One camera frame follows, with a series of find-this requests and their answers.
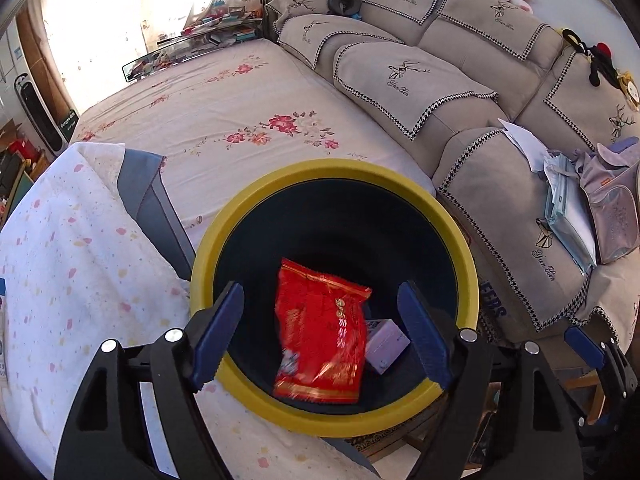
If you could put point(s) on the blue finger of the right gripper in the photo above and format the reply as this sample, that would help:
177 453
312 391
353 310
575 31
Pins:
584 347

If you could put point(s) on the lilac backpack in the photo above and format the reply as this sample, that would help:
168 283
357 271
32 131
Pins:
609 177

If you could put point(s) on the small lilac box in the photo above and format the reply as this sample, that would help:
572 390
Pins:
385 343

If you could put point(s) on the red snack bag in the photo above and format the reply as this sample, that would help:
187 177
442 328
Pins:
323 336

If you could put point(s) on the glass side table with clutter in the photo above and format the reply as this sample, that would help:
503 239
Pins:
216 27

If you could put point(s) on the black tower fan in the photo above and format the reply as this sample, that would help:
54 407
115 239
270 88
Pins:
39 115

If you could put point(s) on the yellow rimmed dark trash bin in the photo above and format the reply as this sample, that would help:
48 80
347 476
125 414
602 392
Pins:
346 268

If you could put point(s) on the floral bed cover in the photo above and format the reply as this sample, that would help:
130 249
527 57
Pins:
225 120

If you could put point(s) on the beige deer pattern sofa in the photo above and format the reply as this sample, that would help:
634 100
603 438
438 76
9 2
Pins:
437 76

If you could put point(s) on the white dotted tablecloth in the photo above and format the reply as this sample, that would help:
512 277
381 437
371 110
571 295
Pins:
76 270

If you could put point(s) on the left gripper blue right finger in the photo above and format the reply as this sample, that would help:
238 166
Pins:
429 341

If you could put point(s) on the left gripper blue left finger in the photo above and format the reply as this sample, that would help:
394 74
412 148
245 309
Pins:
211 332

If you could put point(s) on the black neck pillow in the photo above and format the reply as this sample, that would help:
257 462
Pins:
344 7

